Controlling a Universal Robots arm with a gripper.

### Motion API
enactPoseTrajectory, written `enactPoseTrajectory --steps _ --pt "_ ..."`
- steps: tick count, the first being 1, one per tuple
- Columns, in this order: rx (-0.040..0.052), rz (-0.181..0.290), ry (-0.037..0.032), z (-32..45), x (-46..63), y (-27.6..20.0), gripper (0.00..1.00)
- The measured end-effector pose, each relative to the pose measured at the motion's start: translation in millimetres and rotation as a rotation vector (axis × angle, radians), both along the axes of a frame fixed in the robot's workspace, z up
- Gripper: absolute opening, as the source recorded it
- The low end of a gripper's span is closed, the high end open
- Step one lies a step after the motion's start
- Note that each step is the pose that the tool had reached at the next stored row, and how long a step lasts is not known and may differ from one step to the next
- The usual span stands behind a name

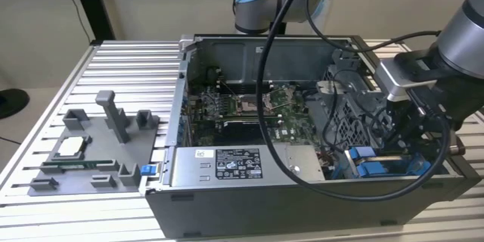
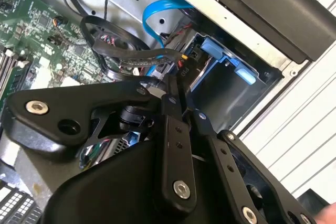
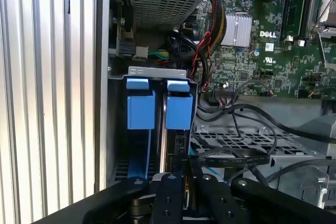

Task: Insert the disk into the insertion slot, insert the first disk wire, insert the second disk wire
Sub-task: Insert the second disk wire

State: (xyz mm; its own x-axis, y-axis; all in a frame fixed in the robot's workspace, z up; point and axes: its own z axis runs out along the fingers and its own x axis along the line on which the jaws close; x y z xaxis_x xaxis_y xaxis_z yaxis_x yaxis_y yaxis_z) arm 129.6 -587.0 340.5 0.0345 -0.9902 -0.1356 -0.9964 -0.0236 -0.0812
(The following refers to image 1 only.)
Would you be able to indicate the green motherboard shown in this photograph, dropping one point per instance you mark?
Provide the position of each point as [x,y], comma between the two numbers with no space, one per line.
[299,108]

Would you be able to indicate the grey disk bay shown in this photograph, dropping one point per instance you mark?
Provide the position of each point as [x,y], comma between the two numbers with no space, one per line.
[351,164]

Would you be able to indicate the CPU socket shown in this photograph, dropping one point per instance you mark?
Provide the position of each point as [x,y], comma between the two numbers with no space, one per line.
[245,106]

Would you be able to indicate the black graphics card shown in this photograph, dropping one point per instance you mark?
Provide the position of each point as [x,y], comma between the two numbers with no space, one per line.
[237,131]

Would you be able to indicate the silver CPU chip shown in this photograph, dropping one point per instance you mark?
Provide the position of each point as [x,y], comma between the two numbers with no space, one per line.
[69,147]

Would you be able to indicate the black metal post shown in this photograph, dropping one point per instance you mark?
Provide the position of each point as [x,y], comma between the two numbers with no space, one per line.
[95,6]

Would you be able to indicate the grey parts rack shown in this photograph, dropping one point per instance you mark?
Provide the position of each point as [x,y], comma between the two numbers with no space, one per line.
[97,137]

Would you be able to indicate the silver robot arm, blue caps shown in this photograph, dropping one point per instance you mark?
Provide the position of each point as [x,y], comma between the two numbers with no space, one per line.
[257,12]

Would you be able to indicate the black round stand base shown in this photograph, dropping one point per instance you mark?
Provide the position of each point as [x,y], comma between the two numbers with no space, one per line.
[13,103]

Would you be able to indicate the dark grey PC case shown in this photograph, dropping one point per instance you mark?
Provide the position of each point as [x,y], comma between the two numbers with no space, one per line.
[264,219]

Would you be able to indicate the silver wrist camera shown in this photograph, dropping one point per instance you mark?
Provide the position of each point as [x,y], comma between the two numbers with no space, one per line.
[389,89]

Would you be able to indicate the green RAM stick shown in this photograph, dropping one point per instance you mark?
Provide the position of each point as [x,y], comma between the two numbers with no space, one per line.
[88,164]

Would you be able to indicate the perforated metal drive cage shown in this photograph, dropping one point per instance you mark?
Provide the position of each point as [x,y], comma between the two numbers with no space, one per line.
[351,123]

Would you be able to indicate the installed blue disk carrier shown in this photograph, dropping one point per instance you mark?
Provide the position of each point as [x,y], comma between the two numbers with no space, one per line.
[371,169]

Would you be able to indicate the black round cylinder attachment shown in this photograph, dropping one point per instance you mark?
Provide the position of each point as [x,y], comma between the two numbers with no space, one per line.
[459,148]

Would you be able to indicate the blue case latch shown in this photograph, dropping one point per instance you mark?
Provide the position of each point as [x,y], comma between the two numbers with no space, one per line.
[147,169]

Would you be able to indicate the silver power supply unit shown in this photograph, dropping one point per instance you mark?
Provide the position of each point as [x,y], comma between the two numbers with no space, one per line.
[188,168]

